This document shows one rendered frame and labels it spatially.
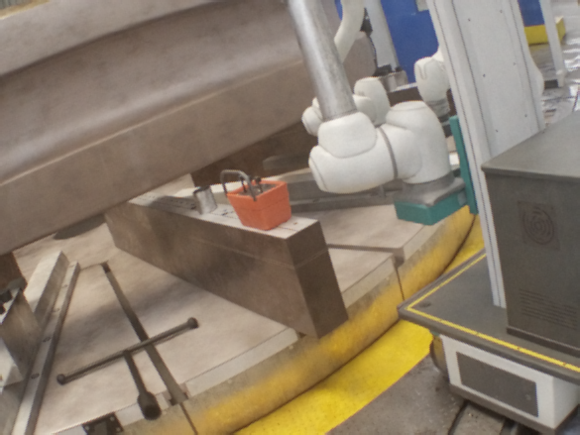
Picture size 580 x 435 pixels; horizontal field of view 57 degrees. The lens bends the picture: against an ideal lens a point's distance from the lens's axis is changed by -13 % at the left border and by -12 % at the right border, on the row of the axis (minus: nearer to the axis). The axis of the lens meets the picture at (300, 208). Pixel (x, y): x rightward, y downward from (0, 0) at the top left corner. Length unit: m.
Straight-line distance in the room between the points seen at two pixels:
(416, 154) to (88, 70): 1.42
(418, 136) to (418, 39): 5.61
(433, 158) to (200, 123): 1.13
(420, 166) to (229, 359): 0.93
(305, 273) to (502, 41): 0.95
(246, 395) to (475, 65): 1.38
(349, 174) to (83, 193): 1.13
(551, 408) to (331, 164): 0.93
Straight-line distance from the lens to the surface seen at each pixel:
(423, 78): 2.14
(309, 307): 1.95
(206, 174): 4.35
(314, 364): 2.30
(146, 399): 1.94
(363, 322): 2.42
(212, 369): 2.07
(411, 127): 1.65
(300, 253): 1.89
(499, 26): 1.77
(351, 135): 1.62
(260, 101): 2.67
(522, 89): 1.83
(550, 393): 1.66
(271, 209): 1.95
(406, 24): 7.26
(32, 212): 2.36
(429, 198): 1.68
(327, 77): 1.65
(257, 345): 2.11
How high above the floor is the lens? 1.30
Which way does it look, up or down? 17 degrees down
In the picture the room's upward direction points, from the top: 17 degrees counter-clockwise
